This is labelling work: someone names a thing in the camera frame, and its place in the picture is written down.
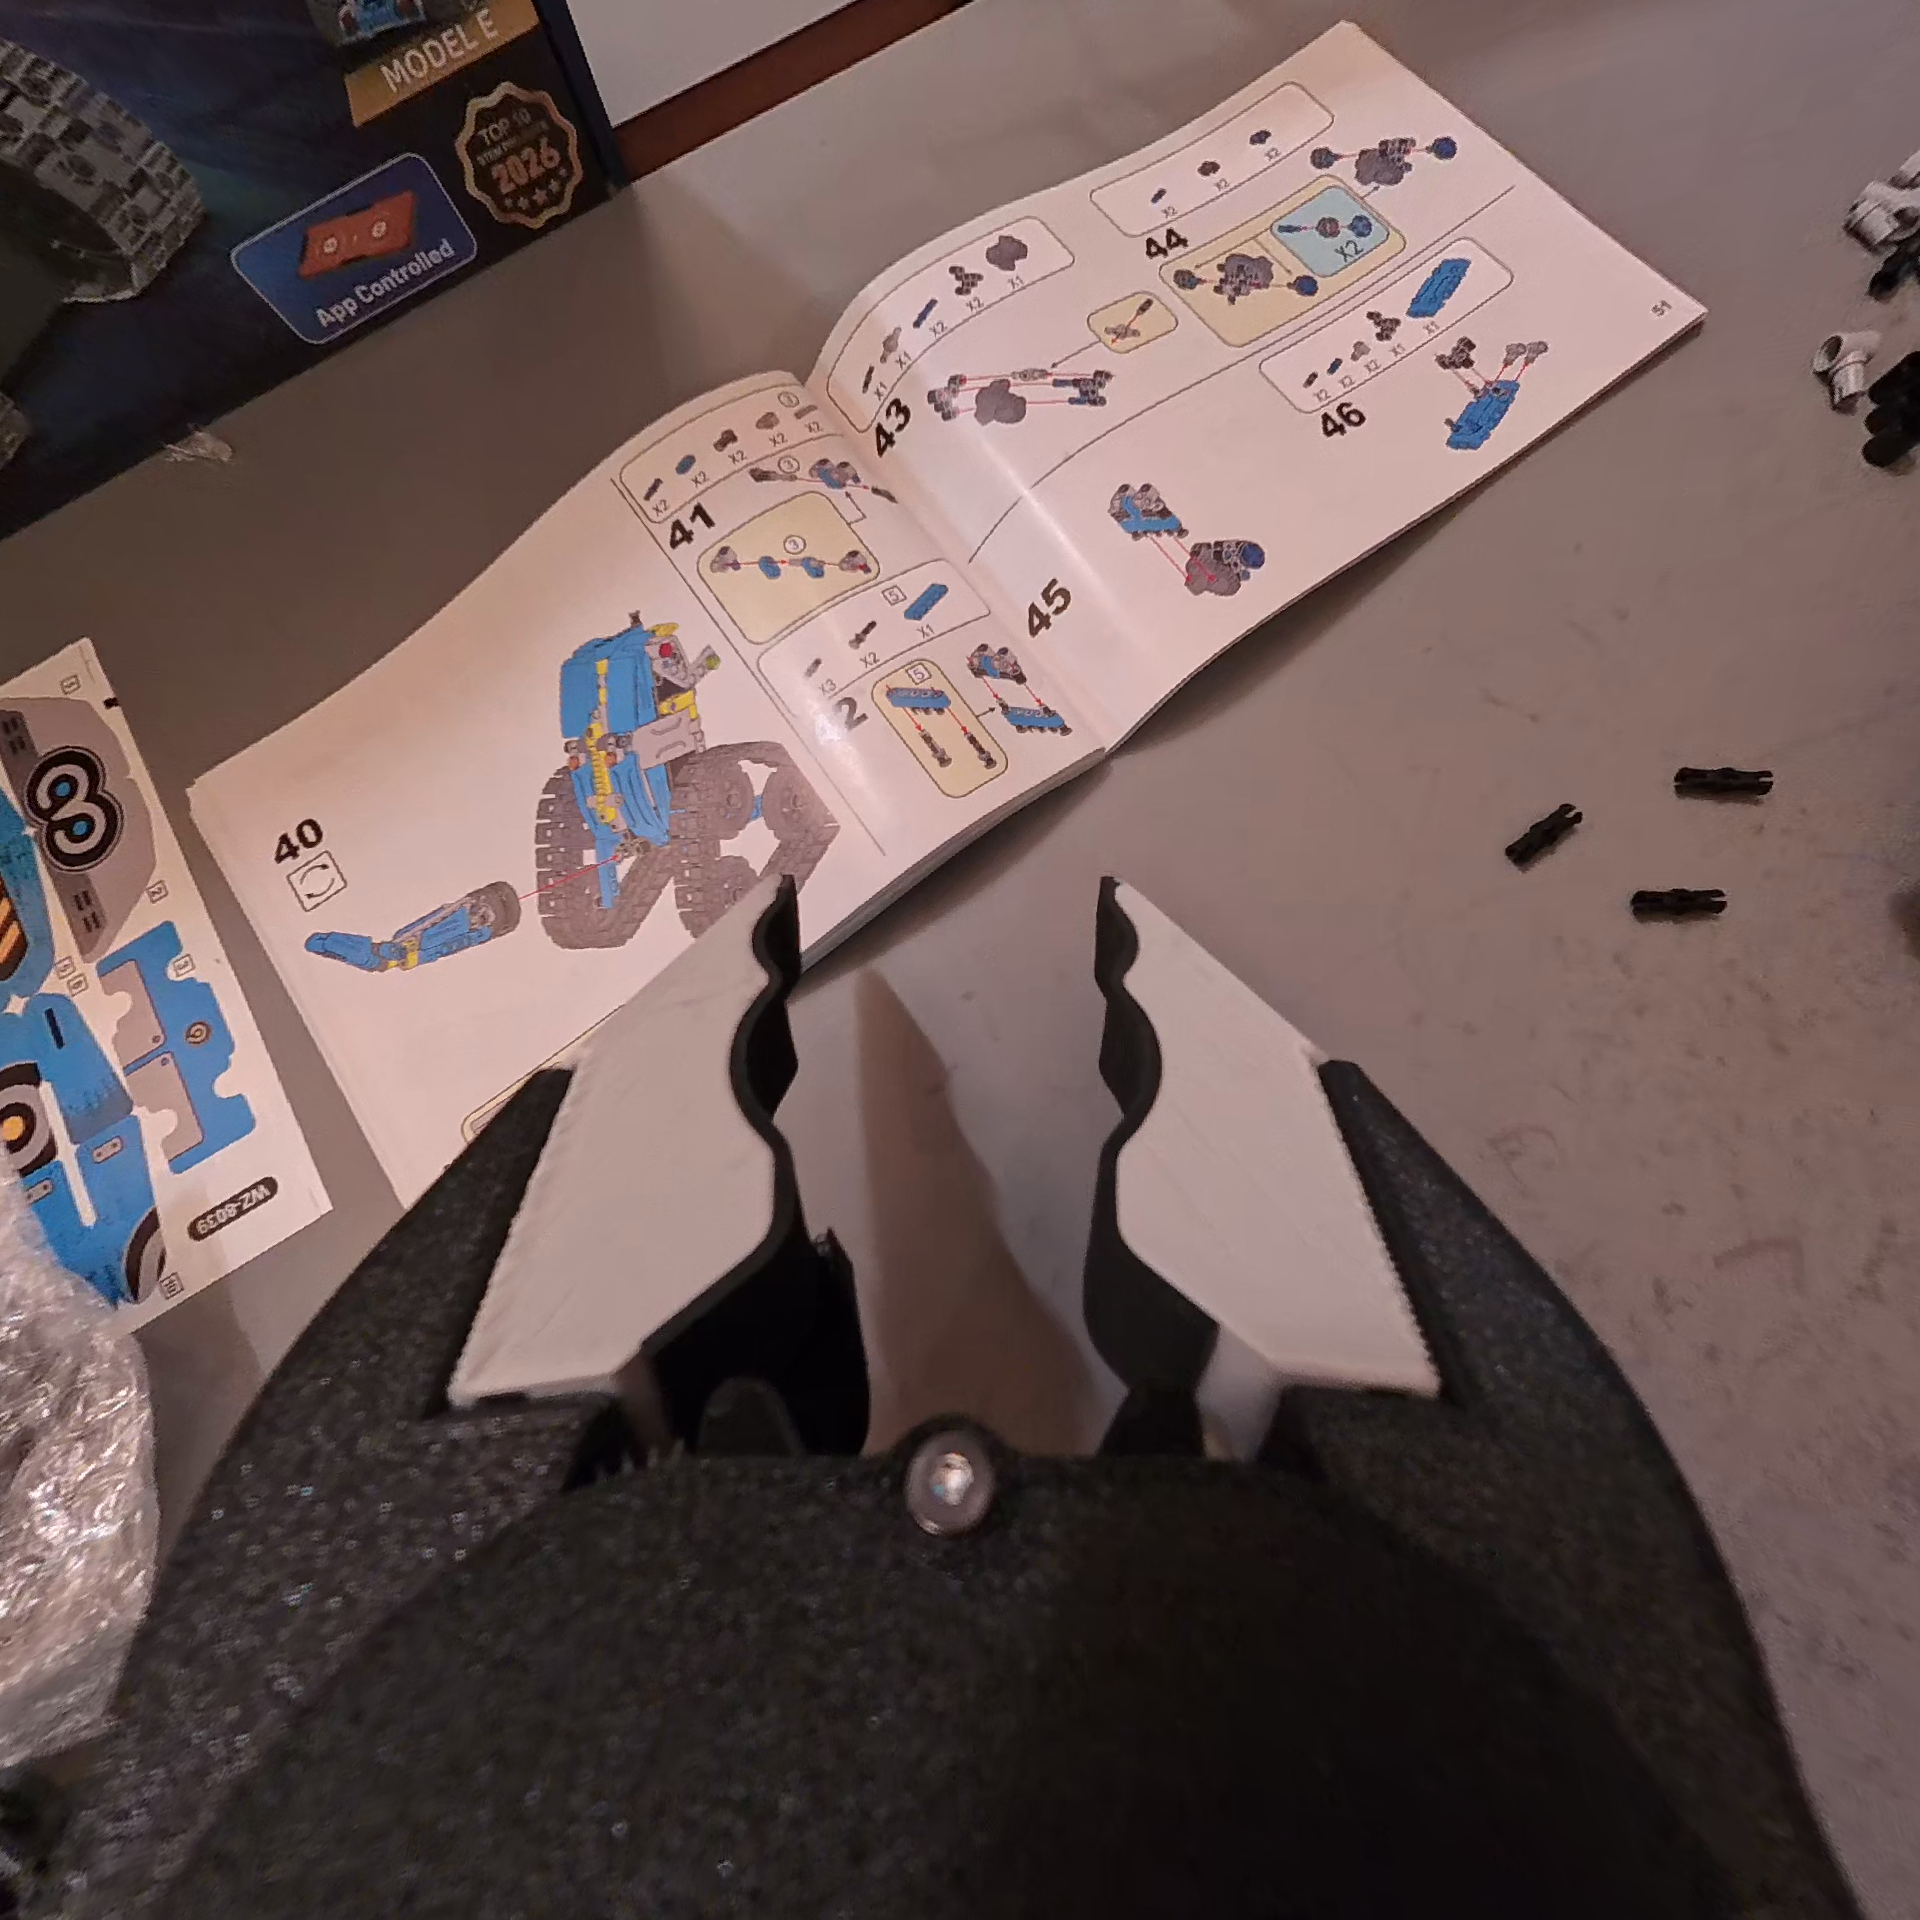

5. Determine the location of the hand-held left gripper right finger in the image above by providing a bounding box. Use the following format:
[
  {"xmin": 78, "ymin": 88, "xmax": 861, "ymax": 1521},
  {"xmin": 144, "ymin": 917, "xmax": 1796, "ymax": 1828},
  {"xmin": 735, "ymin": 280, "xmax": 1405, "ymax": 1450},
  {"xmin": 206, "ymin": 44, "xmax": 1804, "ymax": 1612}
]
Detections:
[{"xmin": 1078, "ymin": 873, "xmax": 1442, "ymax": 1461}]

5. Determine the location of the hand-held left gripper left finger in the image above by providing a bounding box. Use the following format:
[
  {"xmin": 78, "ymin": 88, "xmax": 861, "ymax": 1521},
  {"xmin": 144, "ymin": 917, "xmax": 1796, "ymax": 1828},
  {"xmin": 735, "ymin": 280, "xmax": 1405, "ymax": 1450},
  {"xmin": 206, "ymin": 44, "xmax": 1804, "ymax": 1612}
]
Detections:
[{"xmin": 444, "ymin": 873, "xmax": 876, "ymax": 1453}]

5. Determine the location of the pile of building brick pieces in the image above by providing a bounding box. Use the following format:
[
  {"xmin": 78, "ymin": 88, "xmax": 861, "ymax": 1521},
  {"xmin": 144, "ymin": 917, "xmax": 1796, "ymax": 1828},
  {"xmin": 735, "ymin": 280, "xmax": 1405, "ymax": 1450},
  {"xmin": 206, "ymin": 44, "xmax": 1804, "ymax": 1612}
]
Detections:
[{"xmin": 1807, "ymin": 141, "xmax": 1920, "ymax": 480}]

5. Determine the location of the grey desk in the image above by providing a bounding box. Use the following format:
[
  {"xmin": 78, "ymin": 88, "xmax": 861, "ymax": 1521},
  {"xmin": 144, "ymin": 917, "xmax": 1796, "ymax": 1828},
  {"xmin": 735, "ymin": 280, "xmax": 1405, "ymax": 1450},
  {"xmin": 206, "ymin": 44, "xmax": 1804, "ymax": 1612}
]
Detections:
[{"xmin": 0, "ymin": 0, "xmax": 1920, "ymax": 1920}]

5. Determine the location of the sticker sheet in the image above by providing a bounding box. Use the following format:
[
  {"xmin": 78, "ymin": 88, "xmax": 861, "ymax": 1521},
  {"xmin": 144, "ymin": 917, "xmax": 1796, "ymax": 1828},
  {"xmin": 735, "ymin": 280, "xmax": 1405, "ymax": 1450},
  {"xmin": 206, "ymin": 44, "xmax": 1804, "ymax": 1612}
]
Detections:
[{"xmin": 0, "ymin": 638, "xmax": 335, "ymax": 1338}]

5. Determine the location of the clear plastic bag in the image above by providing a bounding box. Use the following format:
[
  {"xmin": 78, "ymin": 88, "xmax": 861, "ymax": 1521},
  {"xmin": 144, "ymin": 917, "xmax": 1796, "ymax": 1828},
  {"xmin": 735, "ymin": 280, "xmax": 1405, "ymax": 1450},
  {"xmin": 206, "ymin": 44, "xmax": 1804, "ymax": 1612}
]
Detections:
[{"xmin": 0, "ymin": 1185, "xmax": 162, "ymax": 1778}]

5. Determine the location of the instruction booklet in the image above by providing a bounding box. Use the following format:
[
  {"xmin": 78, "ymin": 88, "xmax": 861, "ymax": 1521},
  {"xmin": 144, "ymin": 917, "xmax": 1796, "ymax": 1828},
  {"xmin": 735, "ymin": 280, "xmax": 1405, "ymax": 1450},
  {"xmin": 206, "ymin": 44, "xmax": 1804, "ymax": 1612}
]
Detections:
[{"xmin": 187, "ymin": 18, "xmax": 1710, "ymax": 1209}]

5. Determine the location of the toy kit box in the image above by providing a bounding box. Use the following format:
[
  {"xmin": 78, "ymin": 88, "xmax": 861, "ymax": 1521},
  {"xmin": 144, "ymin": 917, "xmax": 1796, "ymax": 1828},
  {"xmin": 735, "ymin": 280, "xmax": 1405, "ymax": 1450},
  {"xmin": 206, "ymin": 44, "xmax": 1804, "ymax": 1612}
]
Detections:
[{"xmin": 0, "ymin": 0, "xmax": 634, "ymax": 542}]

